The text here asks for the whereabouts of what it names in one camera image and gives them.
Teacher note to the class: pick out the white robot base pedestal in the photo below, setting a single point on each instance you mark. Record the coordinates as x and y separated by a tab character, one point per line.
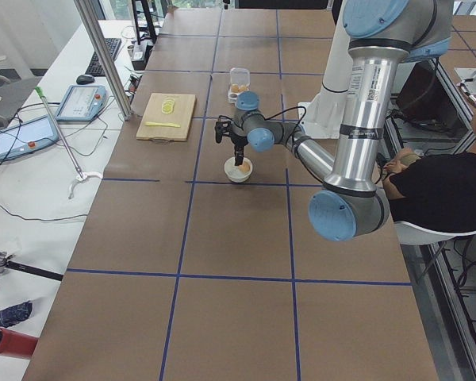
324	113

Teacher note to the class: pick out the teach pendant far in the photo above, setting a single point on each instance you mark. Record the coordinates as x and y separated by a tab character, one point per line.
81	103

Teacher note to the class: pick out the clear plastic egg box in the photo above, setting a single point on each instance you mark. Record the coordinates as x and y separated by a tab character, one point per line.
239	76

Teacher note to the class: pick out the teach pendant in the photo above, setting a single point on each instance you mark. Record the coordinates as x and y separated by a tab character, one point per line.
27	138
81	103

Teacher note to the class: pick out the black computer mouse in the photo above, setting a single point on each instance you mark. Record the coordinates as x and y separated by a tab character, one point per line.
85	79

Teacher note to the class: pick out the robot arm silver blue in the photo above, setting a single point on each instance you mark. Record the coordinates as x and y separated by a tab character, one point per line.
380	36

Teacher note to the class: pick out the bamboo cutting board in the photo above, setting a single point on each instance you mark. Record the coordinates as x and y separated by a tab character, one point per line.
183	113

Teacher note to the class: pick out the brown egg from bowl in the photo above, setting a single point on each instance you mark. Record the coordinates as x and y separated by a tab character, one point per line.
244	168

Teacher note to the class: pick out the white round bowl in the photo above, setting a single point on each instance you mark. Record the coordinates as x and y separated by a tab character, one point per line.
234	174

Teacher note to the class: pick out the yellow plastic knife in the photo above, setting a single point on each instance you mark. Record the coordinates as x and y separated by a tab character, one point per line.
162	124

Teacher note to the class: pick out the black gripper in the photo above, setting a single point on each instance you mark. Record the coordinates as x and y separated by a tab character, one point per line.
238	140

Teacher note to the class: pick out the red cylinder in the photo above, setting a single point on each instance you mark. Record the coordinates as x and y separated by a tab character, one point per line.
16	345

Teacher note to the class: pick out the white chair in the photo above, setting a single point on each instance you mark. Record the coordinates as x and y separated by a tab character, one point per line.
410	234

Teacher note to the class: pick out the teach pendant near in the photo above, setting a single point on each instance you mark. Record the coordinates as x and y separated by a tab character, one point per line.
27	138

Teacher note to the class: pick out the black tripod tool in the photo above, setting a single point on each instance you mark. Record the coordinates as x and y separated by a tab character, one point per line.
7	263

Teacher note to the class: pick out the reacher grabber stick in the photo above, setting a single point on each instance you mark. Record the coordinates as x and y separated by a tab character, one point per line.
81	175

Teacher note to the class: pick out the aluminium frame post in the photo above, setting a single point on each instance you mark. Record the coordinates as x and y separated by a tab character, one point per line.
92	26

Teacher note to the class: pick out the folded dark umbrella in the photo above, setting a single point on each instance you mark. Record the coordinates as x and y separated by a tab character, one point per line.
15	314

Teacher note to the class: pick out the seated person black shirt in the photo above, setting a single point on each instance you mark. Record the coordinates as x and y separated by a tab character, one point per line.
434	192

